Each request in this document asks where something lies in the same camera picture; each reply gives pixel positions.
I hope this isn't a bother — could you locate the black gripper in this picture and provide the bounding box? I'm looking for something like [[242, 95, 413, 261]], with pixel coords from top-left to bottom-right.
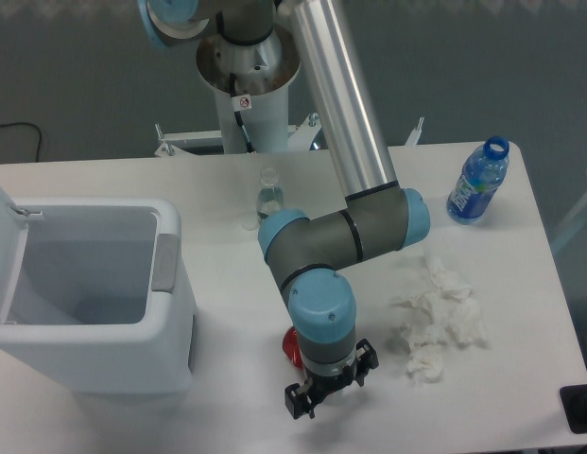
[[285, 339, 379, 420]]

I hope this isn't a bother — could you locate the crushed red can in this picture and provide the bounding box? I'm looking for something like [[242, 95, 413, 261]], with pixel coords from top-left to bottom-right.
[[282, 326, 303, 370]]

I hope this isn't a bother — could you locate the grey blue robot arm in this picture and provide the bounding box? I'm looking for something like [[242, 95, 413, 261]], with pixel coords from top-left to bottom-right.
[[137, 1, 430, 418]]

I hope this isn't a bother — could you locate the crumpled white tissue pile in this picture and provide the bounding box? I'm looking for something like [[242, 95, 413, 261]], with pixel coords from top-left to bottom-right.
[[391, 253, 490, 385]]

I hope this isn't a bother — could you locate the white bottle cap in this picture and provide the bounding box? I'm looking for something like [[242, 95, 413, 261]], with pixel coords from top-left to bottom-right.
[[241, 217, 258, 231]]

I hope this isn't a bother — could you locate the clear plastic water bottle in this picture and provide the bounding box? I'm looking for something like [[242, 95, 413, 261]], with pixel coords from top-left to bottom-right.
[[256, 166, 285, 223]]

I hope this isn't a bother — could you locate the black device at edge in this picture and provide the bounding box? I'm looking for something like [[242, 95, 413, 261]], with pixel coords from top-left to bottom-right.
[[560, 384, 587, 434]]

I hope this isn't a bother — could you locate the white open trash bin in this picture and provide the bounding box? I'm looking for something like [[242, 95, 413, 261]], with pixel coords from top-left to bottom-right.
[[0, 186, 198, 393]]

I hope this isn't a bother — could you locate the blue plastic drink bottle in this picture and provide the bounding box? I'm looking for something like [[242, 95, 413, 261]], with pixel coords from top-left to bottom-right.
[[446, 135, 509, 225]]

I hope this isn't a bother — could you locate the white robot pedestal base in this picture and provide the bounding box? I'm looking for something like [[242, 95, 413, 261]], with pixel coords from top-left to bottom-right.
[[153, 23, 426, 157]]

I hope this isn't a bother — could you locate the white frame at right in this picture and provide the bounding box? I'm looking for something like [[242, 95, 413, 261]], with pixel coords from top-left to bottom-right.
[[550, 163, 587, 256]]

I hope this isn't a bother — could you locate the black cable on floor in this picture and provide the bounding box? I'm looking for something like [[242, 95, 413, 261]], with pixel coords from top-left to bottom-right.
[[0, 121, 43, 162]]

